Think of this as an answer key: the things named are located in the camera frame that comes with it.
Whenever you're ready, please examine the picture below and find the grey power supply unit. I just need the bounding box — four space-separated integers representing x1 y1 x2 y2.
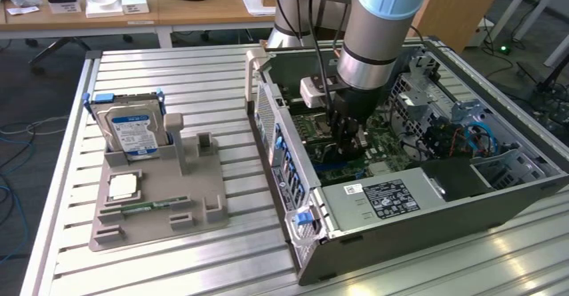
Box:
319 167 447 239

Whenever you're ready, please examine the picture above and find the open grey PC case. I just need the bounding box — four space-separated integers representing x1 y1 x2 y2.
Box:
245 35 569 287

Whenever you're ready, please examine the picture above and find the black plastic shroud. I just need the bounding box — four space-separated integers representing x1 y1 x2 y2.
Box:
419 157 495 203

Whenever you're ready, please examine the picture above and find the flat white box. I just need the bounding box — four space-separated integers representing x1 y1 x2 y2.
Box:
84 1 125 19

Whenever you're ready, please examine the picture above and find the small white labelled box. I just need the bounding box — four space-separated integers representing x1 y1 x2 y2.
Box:
120 0 150 15

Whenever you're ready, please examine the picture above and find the white paper stack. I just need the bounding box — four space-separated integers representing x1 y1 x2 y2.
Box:
240 0 277 17

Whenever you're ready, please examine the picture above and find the silver CPU chip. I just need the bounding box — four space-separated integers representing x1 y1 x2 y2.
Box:
108 175 140 202

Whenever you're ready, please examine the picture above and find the metal disk bay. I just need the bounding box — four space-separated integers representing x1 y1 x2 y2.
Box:
469 144 550 192

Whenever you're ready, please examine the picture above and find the red wire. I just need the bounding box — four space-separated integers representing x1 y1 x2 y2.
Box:
447 125 463 159

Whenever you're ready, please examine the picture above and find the green motherboard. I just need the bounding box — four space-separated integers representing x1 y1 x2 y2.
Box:
283 91 421 183

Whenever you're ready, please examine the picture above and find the black chair base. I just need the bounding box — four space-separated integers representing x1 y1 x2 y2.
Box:
24 37 92 76

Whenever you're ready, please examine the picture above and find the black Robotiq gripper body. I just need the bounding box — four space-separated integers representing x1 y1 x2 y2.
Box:
330 87 379 123

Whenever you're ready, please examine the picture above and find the hard disk in blue caddy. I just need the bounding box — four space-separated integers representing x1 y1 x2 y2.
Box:
81 88 173 162

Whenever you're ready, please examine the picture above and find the green RAM stick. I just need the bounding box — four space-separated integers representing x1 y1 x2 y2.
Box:
100 199 190 215

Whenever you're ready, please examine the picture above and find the blue expansion slot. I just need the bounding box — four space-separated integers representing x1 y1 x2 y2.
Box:
314 162 347 173

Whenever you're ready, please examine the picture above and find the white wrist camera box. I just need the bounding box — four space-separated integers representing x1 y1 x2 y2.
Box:
299 77 335 109

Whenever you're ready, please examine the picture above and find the white table frame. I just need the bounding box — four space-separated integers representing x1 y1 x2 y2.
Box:
486 0 569 67

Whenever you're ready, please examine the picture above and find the wooden cabinet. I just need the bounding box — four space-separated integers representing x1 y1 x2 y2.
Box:
370 0 510 53

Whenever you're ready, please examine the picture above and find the black tripod stand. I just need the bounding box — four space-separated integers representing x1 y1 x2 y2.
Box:
514 61 569 127

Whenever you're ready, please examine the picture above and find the wooden desk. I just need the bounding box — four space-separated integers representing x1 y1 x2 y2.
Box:
157 0 403 49
0 0 161 40

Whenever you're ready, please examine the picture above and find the grey parts rack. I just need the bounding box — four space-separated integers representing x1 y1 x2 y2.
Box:
88 112 230 254

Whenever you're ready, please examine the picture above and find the blue wire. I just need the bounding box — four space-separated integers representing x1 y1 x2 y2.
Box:
461 121 499 159

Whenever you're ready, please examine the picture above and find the CPU socket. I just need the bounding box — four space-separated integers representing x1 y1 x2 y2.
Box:
311 111 335 137

